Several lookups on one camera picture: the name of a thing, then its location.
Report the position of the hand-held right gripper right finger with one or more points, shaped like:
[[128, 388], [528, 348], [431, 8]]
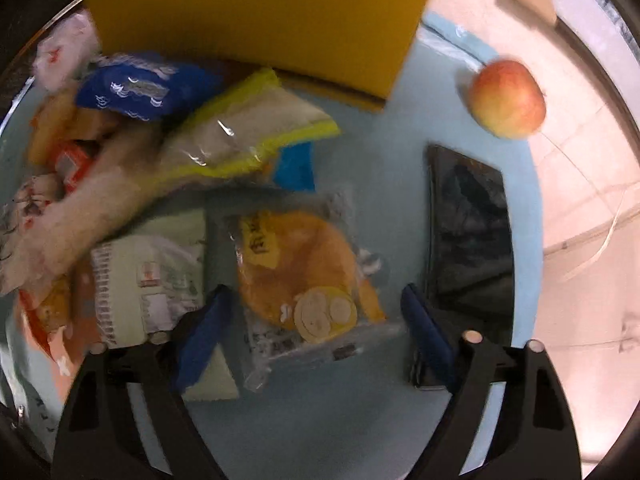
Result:
[[430, 340]]

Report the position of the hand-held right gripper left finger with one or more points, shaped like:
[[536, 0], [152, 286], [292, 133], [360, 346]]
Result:
[[205, 340]]

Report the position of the clear packet of orange cake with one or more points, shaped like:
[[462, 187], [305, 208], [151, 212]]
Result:
[[300, 270]]

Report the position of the small red white snack packet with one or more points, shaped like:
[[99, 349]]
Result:
[[72, 165]]

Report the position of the blue snack packet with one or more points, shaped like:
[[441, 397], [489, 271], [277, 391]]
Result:
[[145, 87]]

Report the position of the orange yellow snack packet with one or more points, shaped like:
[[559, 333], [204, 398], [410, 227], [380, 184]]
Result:
[[60, 120]]

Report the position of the yellow cardboard box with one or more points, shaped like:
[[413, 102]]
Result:
[[260, 20]]

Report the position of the pale green snack packet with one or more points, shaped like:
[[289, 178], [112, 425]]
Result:
[[150, 280]]

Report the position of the black smartphone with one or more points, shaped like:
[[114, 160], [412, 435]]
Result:
[[470, 230]]

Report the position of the orange pink snack packet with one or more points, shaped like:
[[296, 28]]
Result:
[[50, 315]]

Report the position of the beige clear snack packet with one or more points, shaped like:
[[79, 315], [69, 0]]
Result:
[[100, 210]]

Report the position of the small blue packet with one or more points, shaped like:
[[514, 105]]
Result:
[[296, 167]]

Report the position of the yellow-green clear snack packet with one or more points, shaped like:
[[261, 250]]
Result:
[[250, 130]]

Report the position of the red apple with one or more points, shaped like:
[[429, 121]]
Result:
[[507, 100]]

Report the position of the white packet with red print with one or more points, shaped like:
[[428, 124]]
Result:
[[62, 50]]

